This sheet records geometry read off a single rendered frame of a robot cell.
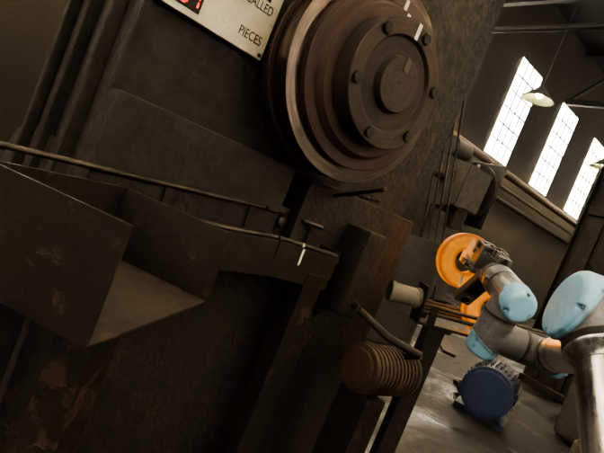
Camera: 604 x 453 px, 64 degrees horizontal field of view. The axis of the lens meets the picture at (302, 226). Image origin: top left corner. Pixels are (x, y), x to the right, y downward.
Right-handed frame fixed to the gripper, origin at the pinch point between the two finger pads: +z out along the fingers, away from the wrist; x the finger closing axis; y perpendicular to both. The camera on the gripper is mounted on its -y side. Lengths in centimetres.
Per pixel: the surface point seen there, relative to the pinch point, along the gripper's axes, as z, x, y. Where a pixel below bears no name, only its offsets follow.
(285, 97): -26, 63, 22
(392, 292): -7.9, 16.8, -16.0
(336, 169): -16.7, 45.8, 10.7
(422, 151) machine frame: 24.7, 18.1, 19.3
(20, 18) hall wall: 481, 397, -57
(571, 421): 127, -173, -103
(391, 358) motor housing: -21.4, 13.7, -27.4
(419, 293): -6.7, 9.5, -13.7
